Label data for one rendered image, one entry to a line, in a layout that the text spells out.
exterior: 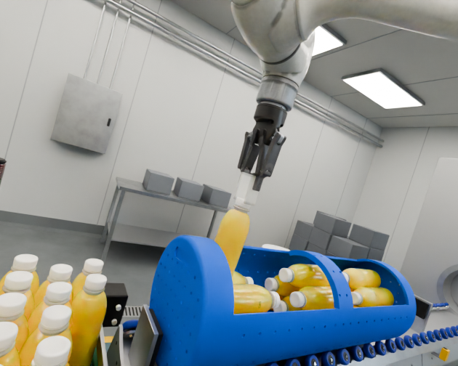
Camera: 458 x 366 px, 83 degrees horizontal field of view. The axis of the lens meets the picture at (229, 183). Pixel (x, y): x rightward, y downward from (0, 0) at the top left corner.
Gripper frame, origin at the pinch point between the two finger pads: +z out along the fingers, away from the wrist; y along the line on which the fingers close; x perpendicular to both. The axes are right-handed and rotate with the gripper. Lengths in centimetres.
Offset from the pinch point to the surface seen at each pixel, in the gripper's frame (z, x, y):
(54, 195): 91, 39, 341
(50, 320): 26.5, 33.8, -7.9
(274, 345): 29.9, -7.8, -15.0
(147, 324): 33.1, 15.6, -1.3
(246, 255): 20.6, -14.7, 10.4
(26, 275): 26.3, 38.4, 5.0
